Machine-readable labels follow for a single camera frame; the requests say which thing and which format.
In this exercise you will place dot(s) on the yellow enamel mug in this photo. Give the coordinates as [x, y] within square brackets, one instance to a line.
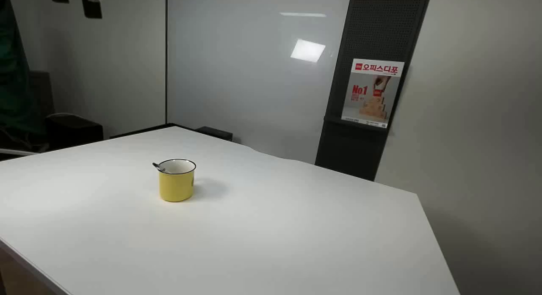
[176, 186]

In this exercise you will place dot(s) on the black office chair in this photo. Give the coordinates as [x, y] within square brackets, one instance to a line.
[63, 128]

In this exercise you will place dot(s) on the whiteboard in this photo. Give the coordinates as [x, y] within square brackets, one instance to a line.
[254, 75]

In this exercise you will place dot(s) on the black box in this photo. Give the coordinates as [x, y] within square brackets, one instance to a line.
[215, 133]

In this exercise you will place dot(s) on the black perforated display rack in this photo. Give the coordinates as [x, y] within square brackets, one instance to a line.
[372, 37]

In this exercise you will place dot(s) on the red and white catalogue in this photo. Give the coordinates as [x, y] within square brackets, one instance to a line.
[371, 94]

